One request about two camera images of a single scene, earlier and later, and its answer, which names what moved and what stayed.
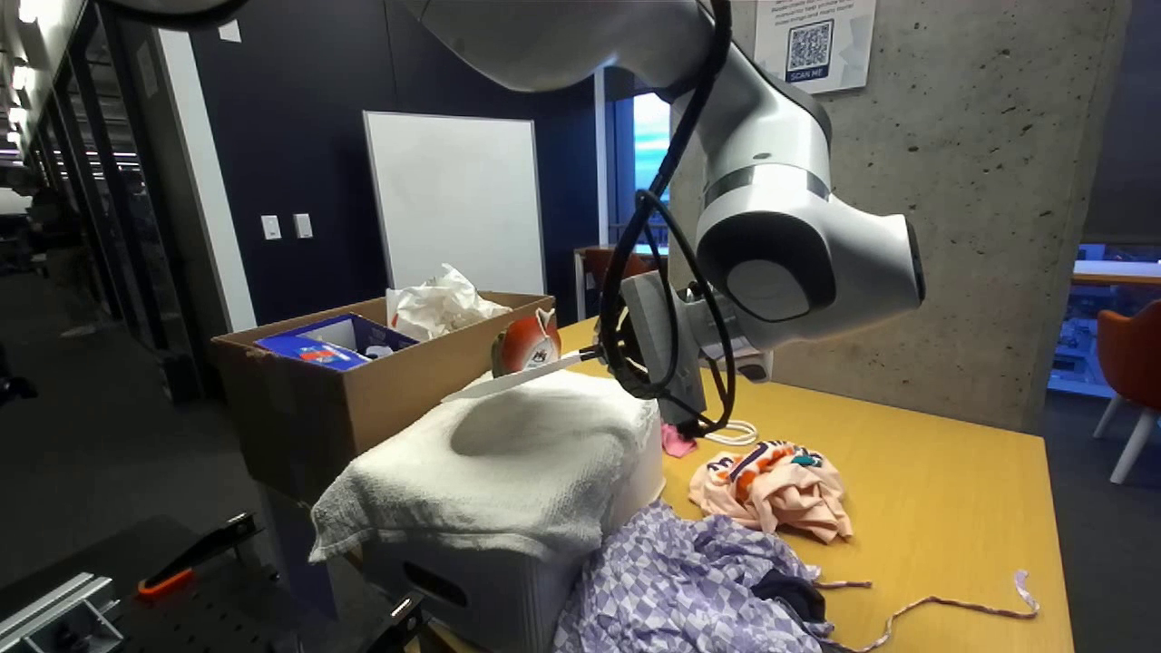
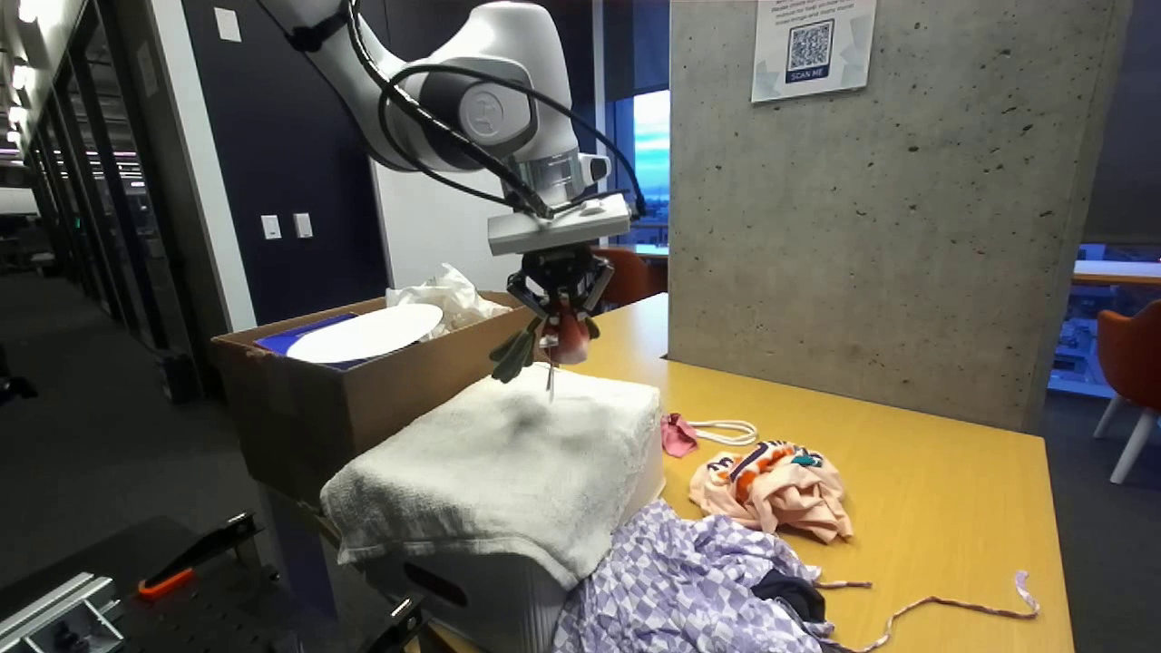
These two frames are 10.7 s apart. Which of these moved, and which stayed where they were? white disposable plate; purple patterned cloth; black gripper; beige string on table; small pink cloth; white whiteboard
Moved: white disposable plate; black gripper
Stayed: beige string on table; small pink cloth; purple patterned cloth; white whiteboard
